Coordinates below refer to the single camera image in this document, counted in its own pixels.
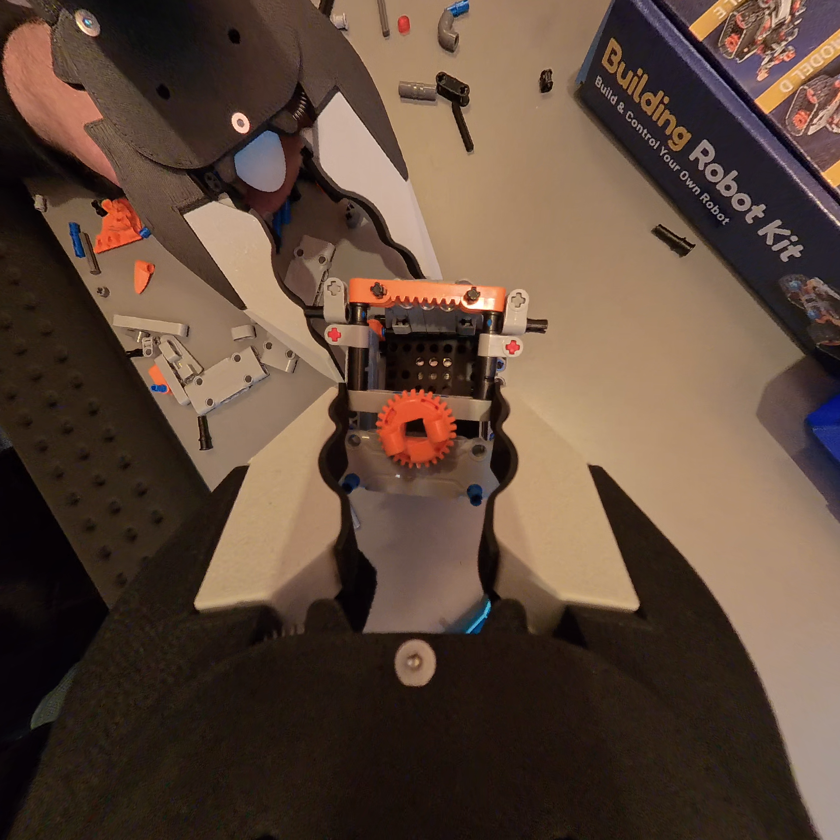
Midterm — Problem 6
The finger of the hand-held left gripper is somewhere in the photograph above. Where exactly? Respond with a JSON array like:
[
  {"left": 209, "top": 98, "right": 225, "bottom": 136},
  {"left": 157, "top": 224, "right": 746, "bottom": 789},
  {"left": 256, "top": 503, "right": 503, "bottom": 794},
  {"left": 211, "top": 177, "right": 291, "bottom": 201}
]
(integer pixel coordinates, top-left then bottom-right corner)
[
  {"left": 292, "top": 92, "right": 445, "bottom": 283},
  {"left": 182, "top": 204, "right": 347, "bottom": 384}
]

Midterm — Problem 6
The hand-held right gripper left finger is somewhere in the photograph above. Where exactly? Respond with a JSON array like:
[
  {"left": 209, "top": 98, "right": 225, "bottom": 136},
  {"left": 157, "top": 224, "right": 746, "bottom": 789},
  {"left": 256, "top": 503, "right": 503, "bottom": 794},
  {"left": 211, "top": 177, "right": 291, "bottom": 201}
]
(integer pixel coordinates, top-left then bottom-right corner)
[{"left": 195, "top": 388, "right": 359, "bottom": 615}]

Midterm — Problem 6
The black studded panel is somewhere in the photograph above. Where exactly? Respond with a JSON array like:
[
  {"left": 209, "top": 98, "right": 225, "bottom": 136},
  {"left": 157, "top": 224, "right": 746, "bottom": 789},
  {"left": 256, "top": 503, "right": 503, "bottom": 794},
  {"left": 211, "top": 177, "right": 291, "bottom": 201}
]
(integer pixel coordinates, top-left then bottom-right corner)
[{"left": 0, "top": 178, "right": 224, "bottom": 651}]

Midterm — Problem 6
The grey long flat bar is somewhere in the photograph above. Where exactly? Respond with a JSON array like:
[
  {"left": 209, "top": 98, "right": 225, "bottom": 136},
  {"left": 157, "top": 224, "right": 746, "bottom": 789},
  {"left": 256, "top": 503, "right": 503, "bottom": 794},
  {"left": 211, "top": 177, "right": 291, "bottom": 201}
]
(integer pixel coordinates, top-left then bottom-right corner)
[{"left": 112, "top": 315, "right": 187, "bottom": 340}]

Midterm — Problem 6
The orange gear frame assembly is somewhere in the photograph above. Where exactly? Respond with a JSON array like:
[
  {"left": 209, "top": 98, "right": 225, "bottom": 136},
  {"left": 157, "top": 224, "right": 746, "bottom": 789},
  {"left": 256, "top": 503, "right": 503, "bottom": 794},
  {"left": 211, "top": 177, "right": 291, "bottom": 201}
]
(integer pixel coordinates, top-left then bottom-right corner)
[{"left": 322, "top": 276, "right": 546, "bottom": 506}]

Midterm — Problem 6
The large orange wedge piece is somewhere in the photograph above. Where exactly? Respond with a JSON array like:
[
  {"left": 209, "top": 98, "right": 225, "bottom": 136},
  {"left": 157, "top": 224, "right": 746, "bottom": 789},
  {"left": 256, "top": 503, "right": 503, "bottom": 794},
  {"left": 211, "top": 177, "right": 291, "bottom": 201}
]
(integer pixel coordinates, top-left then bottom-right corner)
[{"left": 92, "top": 197, "right": 145, "bottom": 253}]

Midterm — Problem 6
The blue robot kit box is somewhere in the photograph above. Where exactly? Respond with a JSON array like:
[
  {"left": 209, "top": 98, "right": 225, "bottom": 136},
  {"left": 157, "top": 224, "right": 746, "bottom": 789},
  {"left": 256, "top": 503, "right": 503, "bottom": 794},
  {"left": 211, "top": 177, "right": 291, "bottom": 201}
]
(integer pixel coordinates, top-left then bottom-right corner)
[{"left": 575, "top": 0, "right": 840, "bottom": 368}]

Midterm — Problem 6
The blue plastic bin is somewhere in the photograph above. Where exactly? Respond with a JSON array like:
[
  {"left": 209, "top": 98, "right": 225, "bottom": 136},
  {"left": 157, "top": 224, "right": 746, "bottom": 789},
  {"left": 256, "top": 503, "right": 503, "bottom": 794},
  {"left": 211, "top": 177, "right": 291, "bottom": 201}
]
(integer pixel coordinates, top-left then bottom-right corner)
[{"left": 808, "top": 388, "right": 840, "bottom": 463}]

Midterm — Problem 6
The person's left hand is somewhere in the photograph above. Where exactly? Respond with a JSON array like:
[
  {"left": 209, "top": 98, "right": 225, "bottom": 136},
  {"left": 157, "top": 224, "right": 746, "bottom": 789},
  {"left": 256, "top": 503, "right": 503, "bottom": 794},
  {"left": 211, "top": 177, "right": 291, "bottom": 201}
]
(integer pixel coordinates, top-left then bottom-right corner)
[{"left": 0, "top": 20, "right": 132, "bottom": 181}]

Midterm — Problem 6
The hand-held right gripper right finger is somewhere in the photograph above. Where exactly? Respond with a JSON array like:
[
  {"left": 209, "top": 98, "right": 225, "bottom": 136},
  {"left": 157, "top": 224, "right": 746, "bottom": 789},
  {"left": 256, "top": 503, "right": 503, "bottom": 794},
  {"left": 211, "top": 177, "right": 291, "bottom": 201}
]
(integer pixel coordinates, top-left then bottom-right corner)
[{"left": 481, "top": 389, "right": 643, "bottom": 615}]

